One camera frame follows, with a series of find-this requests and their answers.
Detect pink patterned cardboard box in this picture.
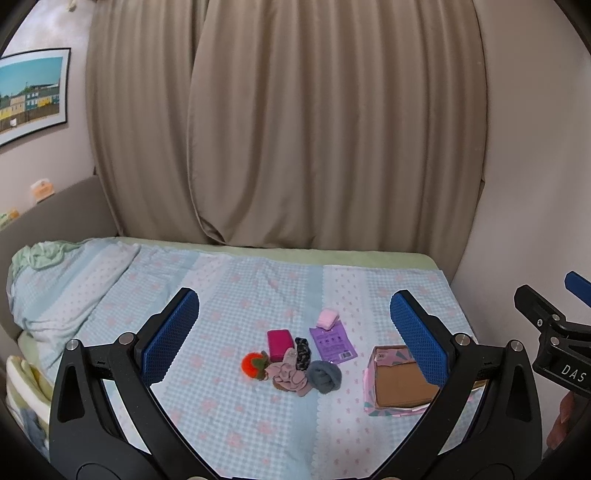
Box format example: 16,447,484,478
362,344,488,417

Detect black patterned scrunchie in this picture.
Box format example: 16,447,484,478
294,337,311,371

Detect orange box on headboard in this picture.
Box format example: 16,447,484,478
30,179,55,204

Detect framed landscape picture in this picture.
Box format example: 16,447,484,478
1,47,71,146

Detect light blue checked bedspread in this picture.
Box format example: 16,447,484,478
7,239,471,479

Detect dusty pink scrunchie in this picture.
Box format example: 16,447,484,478
266,348,311,397

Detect orange pompom toy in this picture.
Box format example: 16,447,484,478
240,351,270,381

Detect purple sachet packet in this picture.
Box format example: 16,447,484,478
310,321,358,364

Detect beige pleated curtain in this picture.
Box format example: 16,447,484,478
86,1,488,277

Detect grey upholstered headboard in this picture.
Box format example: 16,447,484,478
0,174,122,340

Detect grey socks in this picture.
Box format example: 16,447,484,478
305,360,342,395

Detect light green bed sheet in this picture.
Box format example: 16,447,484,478
116,236,440,271

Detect light pink fluffy roll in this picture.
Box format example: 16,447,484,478
317,308,339,331

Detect person's right hand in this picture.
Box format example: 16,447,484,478
546,392,575,450

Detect magenta zip pouch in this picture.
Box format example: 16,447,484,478
266,329,294,363

